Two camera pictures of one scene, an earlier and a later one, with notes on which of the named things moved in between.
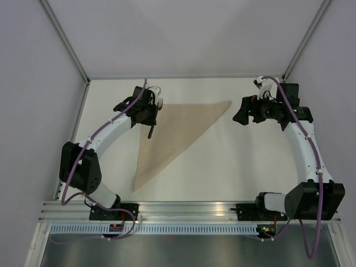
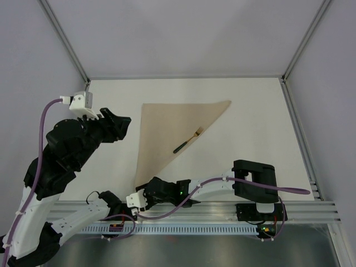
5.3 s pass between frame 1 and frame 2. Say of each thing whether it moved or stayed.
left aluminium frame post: stayed
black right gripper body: moved
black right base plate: stayed
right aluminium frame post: stayed
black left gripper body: moved
